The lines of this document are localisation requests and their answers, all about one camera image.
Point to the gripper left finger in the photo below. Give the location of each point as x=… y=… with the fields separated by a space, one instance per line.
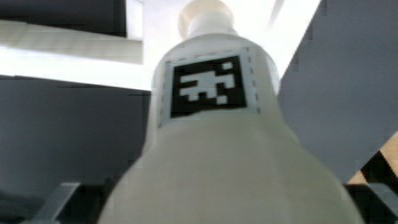
x=48 y=213

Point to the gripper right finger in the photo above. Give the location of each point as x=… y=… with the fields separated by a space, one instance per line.
x=375 y=200

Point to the white lamp bulb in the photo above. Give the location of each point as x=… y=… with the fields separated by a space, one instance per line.
x=224 y=172

